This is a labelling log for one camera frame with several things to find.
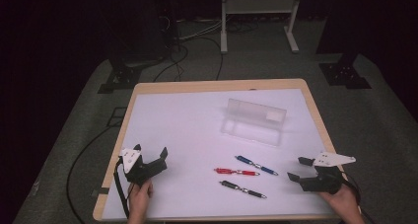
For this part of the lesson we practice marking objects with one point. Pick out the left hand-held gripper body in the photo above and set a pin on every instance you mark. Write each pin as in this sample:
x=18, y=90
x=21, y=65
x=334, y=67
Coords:
x=144, y=171

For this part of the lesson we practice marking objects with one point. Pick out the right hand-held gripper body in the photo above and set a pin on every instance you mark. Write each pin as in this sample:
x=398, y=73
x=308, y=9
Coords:
x=323, y=181

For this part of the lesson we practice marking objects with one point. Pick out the person's left hand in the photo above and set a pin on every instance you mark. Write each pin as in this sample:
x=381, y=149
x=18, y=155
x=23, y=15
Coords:
x=139, y=197

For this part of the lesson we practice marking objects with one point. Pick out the person's right hand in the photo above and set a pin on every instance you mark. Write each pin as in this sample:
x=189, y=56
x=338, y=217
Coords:
x=343, y=202

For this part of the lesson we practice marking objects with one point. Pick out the white table mat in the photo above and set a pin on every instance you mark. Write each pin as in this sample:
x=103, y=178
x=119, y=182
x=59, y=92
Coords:
x=184, y=125

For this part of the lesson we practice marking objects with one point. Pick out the black tape floor marking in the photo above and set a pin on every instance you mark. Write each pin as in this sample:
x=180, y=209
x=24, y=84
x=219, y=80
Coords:
x=117, y=116

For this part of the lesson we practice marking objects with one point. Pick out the black tape strip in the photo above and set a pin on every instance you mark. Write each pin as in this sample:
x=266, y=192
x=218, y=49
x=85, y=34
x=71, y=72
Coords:
x=100, y=191

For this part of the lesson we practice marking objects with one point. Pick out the blue pen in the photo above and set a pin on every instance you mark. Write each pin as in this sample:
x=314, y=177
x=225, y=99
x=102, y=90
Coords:
x=244, y=159

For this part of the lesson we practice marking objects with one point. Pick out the clear plastic pencil case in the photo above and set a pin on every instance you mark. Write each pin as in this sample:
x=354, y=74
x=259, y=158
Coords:
x=254, y=123

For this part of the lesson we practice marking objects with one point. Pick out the black pen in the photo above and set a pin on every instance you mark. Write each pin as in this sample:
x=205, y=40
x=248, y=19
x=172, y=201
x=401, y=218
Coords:
x=230, y=185

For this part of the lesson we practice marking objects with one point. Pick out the red pen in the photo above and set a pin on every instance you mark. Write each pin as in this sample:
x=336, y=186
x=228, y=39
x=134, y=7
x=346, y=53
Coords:
x=226, y=171

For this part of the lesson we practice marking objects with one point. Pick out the black stand with base plate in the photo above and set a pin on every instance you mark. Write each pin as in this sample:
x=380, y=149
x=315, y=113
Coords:
x=123, y=77
x=343, y=74

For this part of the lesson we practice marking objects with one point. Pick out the white metal stand frame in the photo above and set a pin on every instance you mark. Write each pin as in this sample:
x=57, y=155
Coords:
x=259, y=6

